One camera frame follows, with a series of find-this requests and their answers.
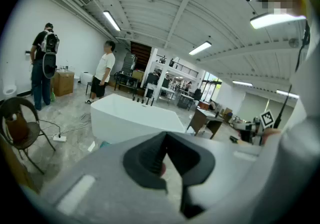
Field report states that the person's right forearm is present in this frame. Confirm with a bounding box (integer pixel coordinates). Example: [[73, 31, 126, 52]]
[[262, 127, 283, 139]]

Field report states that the brown bag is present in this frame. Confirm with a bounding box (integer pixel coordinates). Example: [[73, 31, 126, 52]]
[[5, 114, 30, 144]]

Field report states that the cardboard box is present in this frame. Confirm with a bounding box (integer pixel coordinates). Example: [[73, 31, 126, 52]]
[[53, 70, 75, 97]]

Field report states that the dark wicker chair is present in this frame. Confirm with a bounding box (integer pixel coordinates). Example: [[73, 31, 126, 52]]
[[0, 97, 56, 176]]

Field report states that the thick black gripper cable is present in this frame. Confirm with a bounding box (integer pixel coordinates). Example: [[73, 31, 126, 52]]
[[273, 84, 293, 129]]

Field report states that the person's white shirt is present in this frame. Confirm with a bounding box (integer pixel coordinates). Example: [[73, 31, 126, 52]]
[[249, 0, 320, 224]]

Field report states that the black frame table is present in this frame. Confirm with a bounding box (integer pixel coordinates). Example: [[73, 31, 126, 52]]
[[114, 71, 139, 94]]

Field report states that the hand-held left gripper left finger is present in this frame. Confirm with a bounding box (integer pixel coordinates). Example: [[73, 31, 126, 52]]
[[39, 131, 187, 224]]

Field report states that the brown wooden table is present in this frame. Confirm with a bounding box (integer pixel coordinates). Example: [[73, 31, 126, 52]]
[[186, 107, 225, 140]]

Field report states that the black headset cable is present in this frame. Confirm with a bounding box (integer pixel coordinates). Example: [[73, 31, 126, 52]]
[[294, 20, 311, 73]]

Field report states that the white cylinder stool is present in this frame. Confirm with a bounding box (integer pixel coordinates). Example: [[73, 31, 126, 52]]
[[79, 71, 95, 85]]

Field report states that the white bathtub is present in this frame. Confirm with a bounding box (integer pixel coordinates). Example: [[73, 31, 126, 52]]
[[90, 93, 186, 145]]

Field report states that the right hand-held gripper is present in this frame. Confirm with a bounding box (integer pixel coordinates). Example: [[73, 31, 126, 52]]
[[237, 109, 276, 145]]

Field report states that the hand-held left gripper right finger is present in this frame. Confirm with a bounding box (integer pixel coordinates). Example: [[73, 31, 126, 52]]
[[165, 131, 263, 224]]

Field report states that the white power strip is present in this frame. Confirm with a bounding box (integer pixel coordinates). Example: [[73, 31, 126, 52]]
[[52, 134, 68, 143]]

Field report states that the ceiling tube light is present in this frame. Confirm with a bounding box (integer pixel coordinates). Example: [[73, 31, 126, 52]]
[[102, 10, 122, 32], [188, 40, 213, 56], [249, 12, 307, 30], [231, 80, 254, 87], [275, 89, 300, 100]]

